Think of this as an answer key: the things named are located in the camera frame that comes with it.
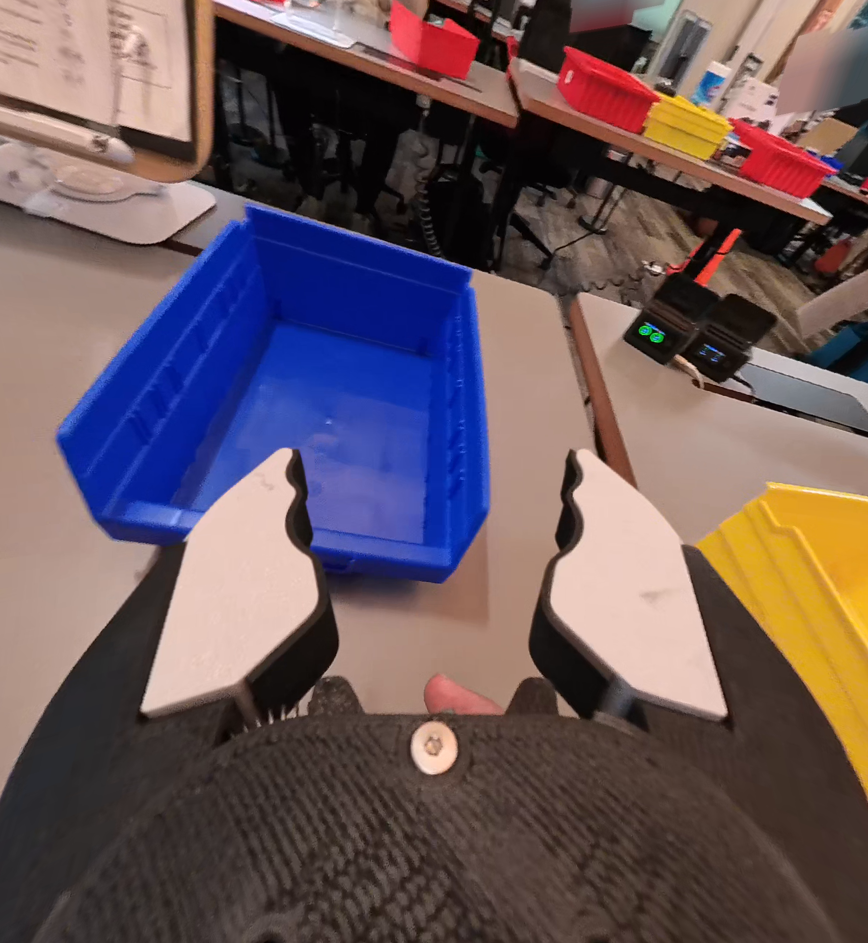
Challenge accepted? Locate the grey office chair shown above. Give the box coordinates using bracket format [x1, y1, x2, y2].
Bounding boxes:
[795, 258, 868, 369]

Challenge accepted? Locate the long background table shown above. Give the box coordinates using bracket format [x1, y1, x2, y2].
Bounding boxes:
[509, 59, 836, 225]
[213, 0, 519, 130]

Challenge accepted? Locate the black charger with blue display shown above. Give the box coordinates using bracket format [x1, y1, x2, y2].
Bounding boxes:
[688, 295, 779, 384]

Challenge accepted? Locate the white box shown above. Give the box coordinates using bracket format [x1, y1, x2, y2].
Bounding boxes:
[736, 77, 781, 122]

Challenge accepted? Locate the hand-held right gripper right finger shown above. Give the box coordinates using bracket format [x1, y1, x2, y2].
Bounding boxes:
[527, 448, 730, 723]

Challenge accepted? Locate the blue plastic bin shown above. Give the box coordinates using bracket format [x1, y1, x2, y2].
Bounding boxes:
[55, 203, 491, 584]

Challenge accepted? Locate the grey laptop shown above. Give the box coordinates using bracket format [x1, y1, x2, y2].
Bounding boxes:
[736, 346, 868, 443]

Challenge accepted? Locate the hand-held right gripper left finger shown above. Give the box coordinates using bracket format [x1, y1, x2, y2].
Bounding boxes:
[139, 446, 341, 726]

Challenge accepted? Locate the small yellow plastic bin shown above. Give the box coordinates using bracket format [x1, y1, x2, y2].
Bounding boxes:
[642, 94, 735, 160]

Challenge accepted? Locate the person's right hand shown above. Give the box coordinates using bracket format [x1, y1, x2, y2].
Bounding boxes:
[424, 673, 505, 717]

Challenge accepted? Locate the large yellow plastic bin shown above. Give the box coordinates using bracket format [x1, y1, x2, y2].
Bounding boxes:
[697, 482, 868, 878]

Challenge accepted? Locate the black charger with green display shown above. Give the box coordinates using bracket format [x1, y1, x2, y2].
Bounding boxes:
[623, 274, 721, 365]

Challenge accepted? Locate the white wipes canister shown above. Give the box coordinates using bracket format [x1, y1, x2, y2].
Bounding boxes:
[692, 60, 733, 108]

